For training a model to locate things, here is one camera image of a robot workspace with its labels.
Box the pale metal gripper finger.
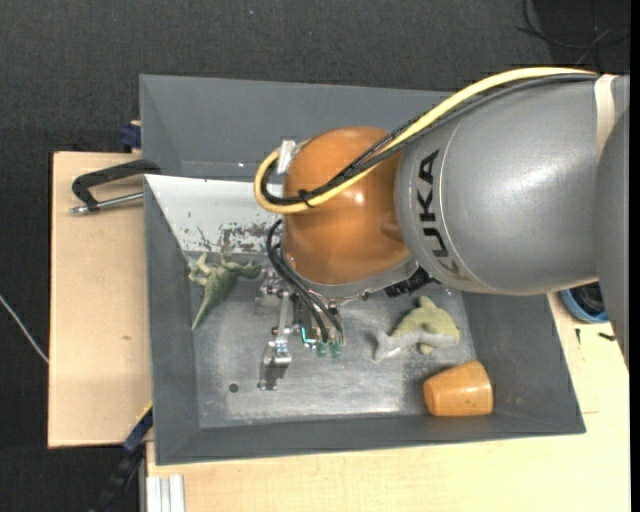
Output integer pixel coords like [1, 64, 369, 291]
[257, 341, 294, 392]
[254, 282, 284, 317]

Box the green toy dinosaur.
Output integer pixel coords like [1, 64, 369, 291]
[188, 251, 264, 332]

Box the green plush dolphin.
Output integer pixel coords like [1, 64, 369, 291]
[370, 295, 462, 363]

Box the orange cup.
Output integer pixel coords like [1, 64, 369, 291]
[422, 359, 495, 418]

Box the grey metal bin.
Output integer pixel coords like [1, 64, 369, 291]
[138, 73, 587, 466]

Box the brown cardboard board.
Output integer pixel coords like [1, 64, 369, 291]
[47, 151, 154, 449]

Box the blue tape roll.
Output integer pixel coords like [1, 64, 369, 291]
[558, 282, 609, 323]

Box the black cylinder on white bracket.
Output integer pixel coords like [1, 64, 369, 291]
[382, 269, 442, 300]

